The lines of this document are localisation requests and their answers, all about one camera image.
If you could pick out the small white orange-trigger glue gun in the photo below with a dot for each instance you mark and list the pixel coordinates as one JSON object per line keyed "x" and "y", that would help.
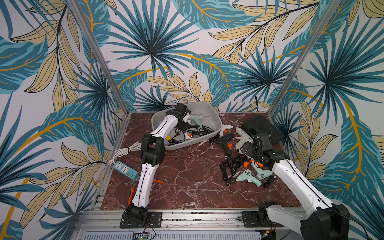
{"x": 225, "y": 129}

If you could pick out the orange handled pliers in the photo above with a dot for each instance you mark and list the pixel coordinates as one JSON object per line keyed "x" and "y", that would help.
{"x": 140, "y": 196}

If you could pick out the black plastic tool case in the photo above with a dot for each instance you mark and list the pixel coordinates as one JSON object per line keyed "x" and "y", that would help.
{"x": 260, "y": 125}

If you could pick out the light blue glue gun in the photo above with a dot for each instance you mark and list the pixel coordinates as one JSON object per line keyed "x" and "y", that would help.
{"x": 246, "y": 175}
{"x": 260, "y": 171}

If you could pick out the mint green glue gun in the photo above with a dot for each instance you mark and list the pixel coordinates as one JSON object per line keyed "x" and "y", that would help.
{"x": 197, "y": 119}

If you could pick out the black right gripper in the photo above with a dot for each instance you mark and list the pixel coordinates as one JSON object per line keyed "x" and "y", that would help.
{"x": 249, "y": 149}

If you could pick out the grey plastic storage box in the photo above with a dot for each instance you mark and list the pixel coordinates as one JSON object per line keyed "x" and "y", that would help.
{"x": 194, "y": 134}

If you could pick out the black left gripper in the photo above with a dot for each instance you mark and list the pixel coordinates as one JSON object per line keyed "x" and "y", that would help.
{"x": 184, "y": 128}

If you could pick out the orange glue gun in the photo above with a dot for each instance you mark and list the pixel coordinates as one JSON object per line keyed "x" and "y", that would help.
{"x": 250, "y": 163}

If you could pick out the large white pink-trigger glue gun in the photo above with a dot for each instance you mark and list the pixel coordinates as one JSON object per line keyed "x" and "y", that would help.
{"x": 244, "y": 138}

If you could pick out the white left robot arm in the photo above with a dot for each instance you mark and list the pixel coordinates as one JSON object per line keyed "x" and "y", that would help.
{"x": 152, "y": 154}

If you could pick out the black orange-trigger glue gun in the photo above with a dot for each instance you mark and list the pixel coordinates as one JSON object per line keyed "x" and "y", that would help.
{"x": 224, "y": 142}

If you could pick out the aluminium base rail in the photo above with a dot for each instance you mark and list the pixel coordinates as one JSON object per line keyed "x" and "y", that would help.
{"x": 203, "y": 224}

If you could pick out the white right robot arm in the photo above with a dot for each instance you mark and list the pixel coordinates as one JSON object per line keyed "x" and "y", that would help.
{"x": 323, "y": 219}

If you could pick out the light blue power strip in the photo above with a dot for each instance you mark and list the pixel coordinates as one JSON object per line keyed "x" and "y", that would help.
{"x": 126, "y": 170}

